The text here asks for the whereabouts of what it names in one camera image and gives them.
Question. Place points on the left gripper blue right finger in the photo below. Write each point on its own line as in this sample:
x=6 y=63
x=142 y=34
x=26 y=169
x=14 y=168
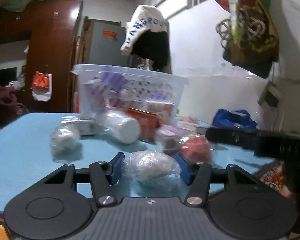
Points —
x=197 y=176

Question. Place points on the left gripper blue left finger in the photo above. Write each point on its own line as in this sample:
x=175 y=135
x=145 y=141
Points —
x=103 y=176

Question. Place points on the clear bag white ball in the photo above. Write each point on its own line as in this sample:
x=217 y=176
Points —
x=150 y=165

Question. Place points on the red wrapped ball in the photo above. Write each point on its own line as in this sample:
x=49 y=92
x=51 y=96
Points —
x=196 y=147

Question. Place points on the flat purple package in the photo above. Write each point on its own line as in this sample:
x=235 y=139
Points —
x=167 y=138

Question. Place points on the white cylinder cup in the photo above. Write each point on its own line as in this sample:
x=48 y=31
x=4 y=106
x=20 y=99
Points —
x=122 y=127

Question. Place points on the blue tote bag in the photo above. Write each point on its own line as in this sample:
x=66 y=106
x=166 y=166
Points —
x=239 y=119

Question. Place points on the red box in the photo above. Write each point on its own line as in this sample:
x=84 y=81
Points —
x=149 y=123

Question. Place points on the white plastic basket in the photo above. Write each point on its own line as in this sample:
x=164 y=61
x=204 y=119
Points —
x=139 y=84

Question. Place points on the red white hanging bag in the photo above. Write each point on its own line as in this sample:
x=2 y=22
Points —
x=42 y=86

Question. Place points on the olive hanging bag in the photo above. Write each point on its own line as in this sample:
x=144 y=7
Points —
x=249 y=37

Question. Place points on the maroon blanket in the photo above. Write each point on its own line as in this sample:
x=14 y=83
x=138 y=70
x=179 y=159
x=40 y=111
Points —
x=8 y=105

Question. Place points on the grey door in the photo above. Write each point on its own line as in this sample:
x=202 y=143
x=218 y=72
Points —
x=106 y=42

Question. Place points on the white black hanging jacket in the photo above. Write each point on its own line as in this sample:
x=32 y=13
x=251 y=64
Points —
x=147 y=37

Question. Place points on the dark red wooden wardrobe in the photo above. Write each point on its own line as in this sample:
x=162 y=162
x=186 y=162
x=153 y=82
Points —
x=51 y=28

